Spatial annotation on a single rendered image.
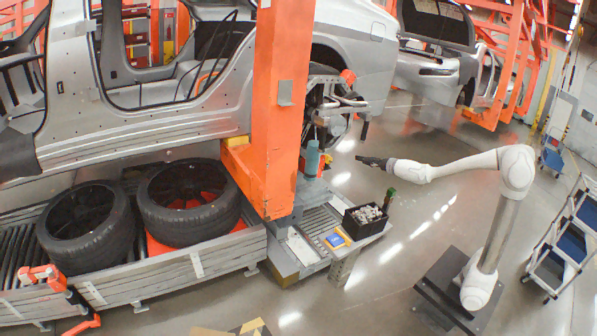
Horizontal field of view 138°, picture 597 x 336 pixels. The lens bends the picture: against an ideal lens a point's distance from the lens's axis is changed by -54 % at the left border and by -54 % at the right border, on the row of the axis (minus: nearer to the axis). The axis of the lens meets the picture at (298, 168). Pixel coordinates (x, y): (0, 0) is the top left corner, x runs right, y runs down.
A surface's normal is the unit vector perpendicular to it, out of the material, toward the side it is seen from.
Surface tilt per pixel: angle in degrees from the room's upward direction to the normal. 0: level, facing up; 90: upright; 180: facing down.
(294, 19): 90
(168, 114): 90
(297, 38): 90
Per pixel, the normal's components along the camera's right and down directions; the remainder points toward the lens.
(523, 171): -0.70, 0.18
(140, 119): 0.54, 0.49
